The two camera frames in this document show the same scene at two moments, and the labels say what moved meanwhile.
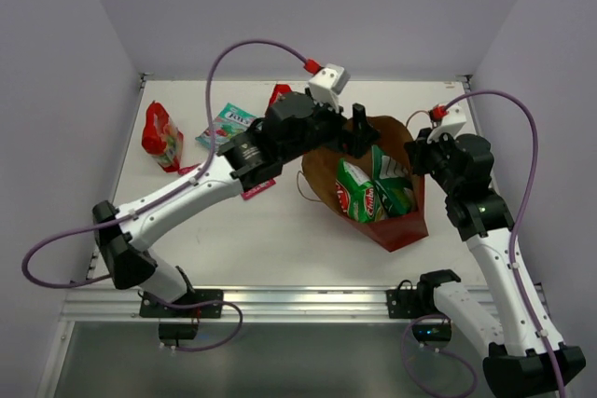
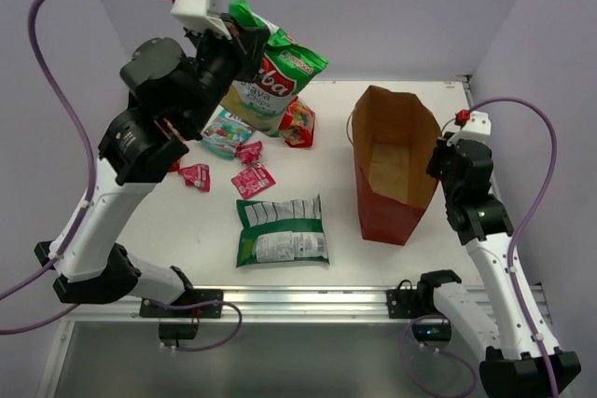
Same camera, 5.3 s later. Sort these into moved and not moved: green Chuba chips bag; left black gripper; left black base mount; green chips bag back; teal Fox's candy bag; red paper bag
Moved: left black gripper; red paper bag; green Chuba chips bag; green chips bag back
Not moved: teal Fox's candy bag; left black base mount
